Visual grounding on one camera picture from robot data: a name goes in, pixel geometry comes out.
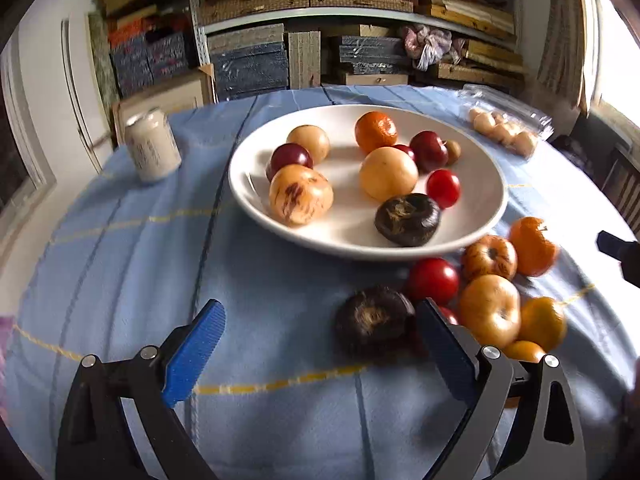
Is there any big orange mandarin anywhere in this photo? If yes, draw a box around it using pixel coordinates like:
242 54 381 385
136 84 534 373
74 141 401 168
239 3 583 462
509 217 560 278

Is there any small orange mandarin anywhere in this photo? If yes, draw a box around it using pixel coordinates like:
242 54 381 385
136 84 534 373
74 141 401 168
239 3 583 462
502 340 546 363

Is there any dark orange mandarin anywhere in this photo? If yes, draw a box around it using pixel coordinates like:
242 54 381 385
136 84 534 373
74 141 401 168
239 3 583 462
518 297 567 353

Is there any pale yellow apple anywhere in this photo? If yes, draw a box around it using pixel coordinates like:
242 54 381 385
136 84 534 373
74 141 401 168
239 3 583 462
458 274 521 349

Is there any red cherry tomato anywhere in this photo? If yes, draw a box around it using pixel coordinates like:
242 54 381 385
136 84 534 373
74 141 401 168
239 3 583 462
426 169 461 209

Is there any small brown longan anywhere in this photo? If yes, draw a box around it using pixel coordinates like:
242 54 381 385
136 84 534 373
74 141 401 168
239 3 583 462
444 140 461 166

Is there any small red tomato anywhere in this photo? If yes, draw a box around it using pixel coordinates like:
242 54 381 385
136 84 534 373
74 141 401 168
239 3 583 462
394 144 416 160

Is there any large tan pear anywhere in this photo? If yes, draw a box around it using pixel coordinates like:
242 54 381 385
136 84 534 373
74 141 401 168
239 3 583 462
359 146 419 203

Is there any yellow spotted persimmon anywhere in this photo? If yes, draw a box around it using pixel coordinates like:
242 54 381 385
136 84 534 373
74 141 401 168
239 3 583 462
269 165 334 226

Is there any pale round fruit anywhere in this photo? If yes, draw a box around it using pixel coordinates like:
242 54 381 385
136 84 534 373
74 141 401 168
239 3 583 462
286 125 331 165

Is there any dark red plum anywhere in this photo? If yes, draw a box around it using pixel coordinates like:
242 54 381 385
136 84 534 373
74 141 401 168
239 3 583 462
409 130 448 174
266 143 314 181

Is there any orange tangerine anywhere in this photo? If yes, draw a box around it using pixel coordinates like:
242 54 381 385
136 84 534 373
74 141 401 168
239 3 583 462
355 112 398 155

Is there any blue checked tablecloth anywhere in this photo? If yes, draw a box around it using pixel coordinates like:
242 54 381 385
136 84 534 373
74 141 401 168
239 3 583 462
4 87 639 479

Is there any large white plate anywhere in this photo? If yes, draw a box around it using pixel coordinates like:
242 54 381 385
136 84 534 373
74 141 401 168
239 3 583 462
229 104 508 261

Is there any pink plastic bag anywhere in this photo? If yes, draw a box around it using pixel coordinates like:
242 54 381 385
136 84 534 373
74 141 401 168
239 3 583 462
399 24 464 72

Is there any white beverage can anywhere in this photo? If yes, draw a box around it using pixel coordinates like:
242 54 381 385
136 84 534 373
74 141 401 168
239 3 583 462
124 107 182 183

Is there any metal storage shelf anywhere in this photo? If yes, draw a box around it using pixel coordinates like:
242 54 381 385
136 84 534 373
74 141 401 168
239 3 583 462
184 0 526 97

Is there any window frame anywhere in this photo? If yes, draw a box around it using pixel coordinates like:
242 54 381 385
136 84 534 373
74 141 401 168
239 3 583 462
1 30 55 244

